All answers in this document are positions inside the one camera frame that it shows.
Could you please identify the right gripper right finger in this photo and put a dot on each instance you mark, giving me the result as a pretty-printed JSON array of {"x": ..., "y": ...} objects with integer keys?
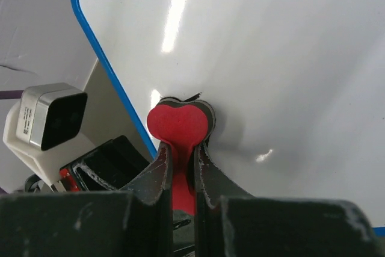
[{"x": 231, "y": 222}]

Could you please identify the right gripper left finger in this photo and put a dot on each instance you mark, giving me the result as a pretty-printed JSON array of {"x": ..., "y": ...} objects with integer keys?
[{"x": 134, "y": 221}]

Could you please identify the red whiteboard eraser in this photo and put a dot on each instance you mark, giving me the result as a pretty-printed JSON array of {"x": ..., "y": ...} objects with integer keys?
[{"x": 183, "y": 125}]

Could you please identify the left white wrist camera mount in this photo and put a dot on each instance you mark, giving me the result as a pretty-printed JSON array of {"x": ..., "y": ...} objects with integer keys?
[{"x": 45, "y": 164}]

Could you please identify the blue framed whiteboard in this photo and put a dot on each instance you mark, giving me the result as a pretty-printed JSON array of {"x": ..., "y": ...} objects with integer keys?
[{"x": 297, "y": 86}]

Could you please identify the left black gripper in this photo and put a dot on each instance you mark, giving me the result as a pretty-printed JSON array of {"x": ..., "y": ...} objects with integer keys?
[{"x": 110, "y": 166}]

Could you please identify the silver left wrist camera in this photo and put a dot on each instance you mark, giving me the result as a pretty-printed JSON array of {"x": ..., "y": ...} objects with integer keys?
[{"x": 50, "y": 114}]

